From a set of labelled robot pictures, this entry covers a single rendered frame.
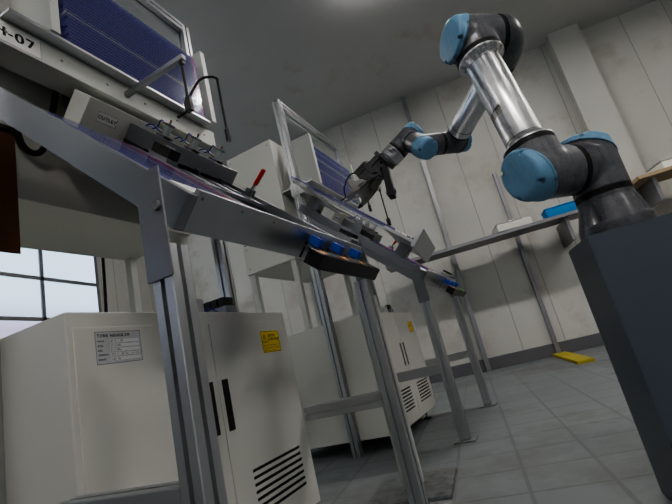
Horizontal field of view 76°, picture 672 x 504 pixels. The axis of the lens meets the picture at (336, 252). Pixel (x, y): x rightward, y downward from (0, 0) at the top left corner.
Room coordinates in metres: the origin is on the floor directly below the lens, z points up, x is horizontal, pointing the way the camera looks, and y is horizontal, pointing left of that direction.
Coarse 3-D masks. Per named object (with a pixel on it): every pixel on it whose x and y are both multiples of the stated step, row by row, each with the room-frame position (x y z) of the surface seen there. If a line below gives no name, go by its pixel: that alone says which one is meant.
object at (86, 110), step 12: (72, 96) 0.98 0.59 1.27; (84, 96) 0.96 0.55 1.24; (72, 108) 0.98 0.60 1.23; (84, 108) 0.96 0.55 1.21; (96, 108) 0.98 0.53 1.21; (108, 108) 1.00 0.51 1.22; (72, 120) 0.98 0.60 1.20; (84, 120) 0.98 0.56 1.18; (96, 120) 1.00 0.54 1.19; (108, 120) 1.02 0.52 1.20; (120, 120) 1.05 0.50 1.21; (132, 120) 1.08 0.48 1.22; (108, 132) 1.04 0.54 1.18; (120, 132) 1.07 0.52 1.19; (180, 144) 1.25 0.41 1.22
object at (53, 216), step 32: (0, 0) 0.95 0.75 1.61; (32, 96) 1.01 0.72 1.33; (64, 96) 1.10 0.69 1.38; (32, 160) 1.00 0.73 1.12; (64, 160) 1.08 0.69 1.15; (32, 192) 1.00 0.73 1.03; (64, 192) 1.07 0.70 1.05; (96, 192) 1.16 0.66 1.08; (32, 224) 1.12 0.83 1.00; (64, 224) 1.17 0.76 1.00; (96, 224) 1.22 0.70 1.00; (128, 224) 1.28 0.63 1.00; (96, 256) 1.48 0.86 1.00; (128, 256) 1.56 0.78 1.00; (128, 288) 1.58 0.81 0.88
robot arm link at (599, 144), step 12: (588, 132) 0.89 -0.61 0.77; (600, 132) 0.89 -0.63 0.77; (564, 144) 0.92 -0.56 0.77; (576, 144) 0.89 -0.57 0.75; (588, 144) 0.89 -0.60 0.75; (600, 144) 0.89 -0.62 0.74; (612, 144) 0.89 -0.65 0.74; (588, 156) 0.87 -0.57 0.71; (600, 156) 0.88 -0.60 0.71; (612, 156) 0.89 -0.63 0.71; (588, 168) 0.87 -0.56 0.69; (600, 168) 0.88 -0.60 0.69; (612, 168) 0.89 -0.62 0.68; (624, 168) 0.90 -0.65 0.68; (588, 180) 0.89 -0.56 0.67; (600, 180) 0.89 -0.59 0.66; (612, 180) 0.89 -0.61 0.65; (624, 180) 0.89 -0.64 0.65
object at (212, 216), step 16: (208, 192) 0.64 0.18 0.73; (208, 208) 0.65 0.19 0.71; (224, 208) 0.68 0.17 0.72; (240, 208) 0.71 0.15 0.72; (192, 224) 0.64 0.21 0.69; (208, 224) 0.67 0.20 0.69; (224, 224) 0.70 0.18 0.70; (240, 224) 0.74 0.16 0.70; (256, 224) 0.77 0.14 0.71; (272, 224) 0.81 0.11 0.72; (288, 224) 0.86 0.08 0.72; (224, 240) 0.73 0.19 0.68; (240, 240) 0.76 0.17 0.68; (256, 240) 0.80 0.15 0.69; (272, 240) 0.84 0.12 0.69; (288, 240) 0.89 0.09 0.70; (304, 240) 0.94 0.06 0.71; (336, 240) 1.07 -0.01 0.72; (304, 256) 0.98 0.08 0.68
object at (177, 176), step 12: (84, 132) 0.74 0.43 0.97; (96, 132) 0.85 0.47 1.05; (108, 144) 0.73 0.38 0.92; (120, 144) 0.85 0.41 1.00; (132, 156) 0.73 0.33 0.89; (144, 156) 0.84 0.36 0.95; (168, 168) 0.84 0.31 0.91; (180, 180) 0.72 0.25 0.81; (192, 180) 0.84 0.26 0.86; (192, 192) 0.64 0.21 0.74; (216, 192) 0.83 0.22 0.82
